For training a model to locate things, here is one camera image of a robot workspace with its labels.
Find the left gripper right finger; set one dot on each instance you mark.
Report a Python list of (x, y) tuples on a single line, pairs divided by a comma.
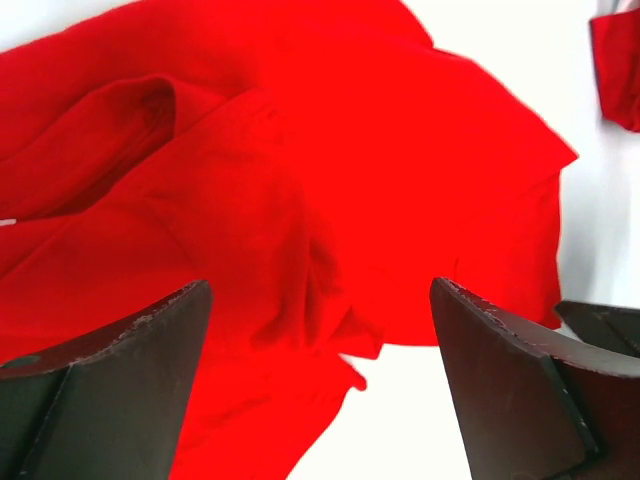
[(531, 402)]

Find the red folded t shirt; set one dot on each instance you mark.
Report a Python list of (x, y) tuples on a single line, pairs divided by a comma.
[(615, 48)]

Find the red t shirt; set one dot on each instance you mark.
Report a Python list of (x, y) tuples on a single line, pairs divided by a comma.
[(319, 163), (615, 48)]

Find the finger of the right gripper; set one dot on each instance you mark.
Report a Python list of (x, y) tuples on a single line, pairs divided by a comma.
[(608, 327)]

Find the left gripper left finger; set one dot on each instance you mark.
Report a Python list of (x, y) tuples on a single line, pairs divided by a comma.
[(109, 404)]

